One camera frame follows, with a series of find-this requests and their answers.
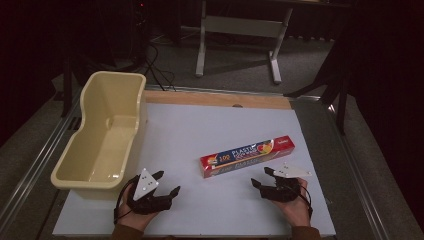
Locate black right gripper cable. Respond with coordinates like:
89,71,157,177
289,184,314,220

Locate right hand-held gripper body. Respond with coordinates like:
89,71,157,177
260,163,313,203

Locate red plastic wrap box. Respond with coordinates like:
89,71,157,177
199,135,297,179

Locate black floor cables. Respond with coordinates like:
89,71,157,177
132,42,178,92

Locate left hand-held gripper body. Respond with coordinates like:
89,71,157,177
129,168,174,215

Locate metal table rail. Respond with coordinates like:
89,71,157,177
144,84,322,102
0,94,83,232
325,99,392,240

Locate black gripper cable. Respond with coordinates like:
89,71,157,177
113,174,140,225
289,184,314,220

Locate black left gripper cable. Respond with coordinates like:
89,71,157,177
113,174,140,225

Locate wooden strip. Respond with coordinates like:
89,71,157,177
143,90,293,110

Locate cream plastic bin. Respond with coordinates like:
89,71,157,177
50,70,148,201

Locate white metal stand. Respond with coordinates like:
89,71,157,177
195,0,295,85

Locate person's right hand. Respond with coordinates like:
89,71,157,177
271,178,312,228

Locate person's left hand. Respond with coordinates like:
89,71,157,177
117,185,158,233

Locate white board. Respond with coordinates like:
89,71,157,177
52,102,337,238

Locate black stand post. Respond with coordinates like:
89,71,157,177
61,54,75,118

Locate black stand legs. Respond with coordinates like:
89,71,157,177
284,39,352,135

